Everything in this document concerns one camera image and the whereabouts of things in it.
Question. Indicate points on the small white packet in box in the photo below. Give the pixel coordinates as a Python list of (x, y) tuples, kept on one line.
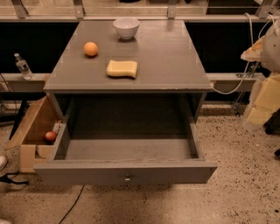
[(56, 127)]

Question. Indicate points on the white shoe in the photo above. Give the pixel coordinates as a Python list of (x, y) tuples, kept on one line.
[(3, 162)]

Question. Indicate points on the grey open top drawer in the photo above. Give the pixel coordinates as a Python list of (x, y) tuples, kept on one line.
[(151, 150)]

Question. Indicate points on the orange ball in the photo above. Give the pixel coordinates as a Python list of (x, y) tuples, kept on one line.
[(90, 49)]

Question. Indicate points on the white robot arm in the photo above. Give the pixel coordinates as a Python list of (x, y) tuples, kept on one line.
[(266, 50)]

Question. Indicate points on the yellow sponge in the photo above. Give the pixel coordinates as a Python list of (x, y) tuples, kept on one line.
[(122, 68)]

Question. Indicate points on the red apple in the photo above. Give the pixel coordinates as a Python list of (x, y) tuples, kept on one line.
[(50, 136)]

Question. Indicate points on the grey cabinet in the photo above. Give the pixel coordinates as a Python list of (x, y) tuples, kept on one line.
[(165, 54)]

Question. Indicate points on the cardboard box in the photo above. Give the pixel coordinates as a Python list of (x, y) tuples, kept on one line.
[(28, 145)]

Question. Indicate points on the small metal drawer knob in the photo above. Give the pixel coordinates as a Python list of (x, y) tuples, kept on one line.
[(127, 179)]

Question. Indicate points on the clear plastic water bottle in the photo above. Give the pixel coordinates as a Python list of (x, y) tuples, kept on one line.
[(23, 67)]

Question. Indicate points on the white bowl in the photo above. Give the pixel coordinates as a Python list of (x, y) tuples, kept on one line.
[(126, 28)]

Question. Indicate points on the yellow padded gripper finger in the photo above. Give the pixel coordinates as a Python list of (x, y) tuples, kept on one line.
[(264, 101)]

